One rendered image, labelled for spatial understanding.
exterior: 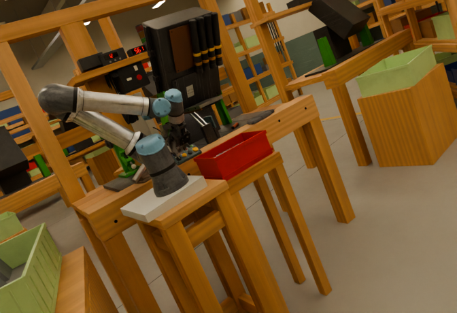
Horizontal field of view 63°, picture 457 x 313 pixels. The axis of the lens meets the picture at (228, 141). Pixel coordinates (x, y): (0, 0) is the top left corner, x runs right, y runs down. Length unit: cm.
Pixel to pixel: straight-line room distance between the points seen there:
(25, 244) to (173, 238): 66
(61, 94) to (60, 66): 1120
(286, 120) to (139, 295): 126
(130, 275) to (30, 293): 78
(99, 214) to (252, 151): 75
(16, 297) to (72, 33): 167
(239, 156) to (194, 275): 56
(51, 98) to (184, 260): 77
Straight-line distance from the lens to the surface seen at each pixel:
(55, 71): 1260
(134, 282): 194
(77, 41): 250
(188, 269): 149
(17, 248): 181
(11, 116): 896
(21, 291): 122
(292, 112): 233
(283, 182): 184
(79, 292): 136
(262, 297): 172
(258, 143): 178
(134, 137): 163
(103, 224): 183
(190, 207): 145
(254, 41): 831
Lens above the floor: 127
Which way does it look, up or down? 11 degrees down
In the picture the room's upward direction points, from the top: 23 degrees counter-clockwise
